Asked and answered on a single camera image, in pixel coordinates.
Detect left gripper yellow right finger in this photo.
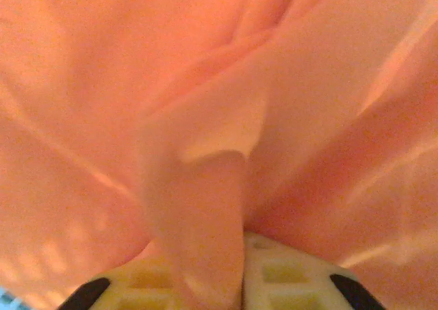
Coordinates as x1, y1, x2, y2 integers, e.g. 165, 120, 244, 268
241, 231, 387, 310

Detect light orange shorts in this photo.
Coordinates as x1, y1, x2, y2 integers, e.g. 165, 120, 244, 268
0, 0, 438, 310

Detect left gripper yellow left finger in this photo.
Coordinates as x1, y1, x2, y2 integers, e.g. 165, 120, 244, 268
56, 255, 182, 310

